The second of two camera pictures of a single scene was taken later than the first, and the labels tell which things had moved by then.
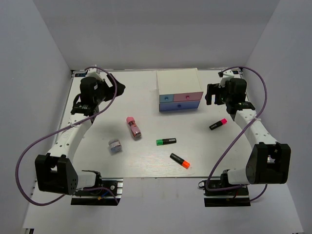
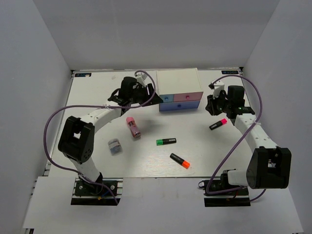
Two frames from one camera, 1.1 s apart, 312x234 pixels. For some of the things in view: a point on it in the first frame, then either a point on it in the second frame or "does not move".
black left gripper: [120, 87] -> [145, 90]
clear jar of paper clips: [115, 146] does not move
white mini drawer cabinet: [179, 89] does not move
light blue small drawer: [166, 98] does not move
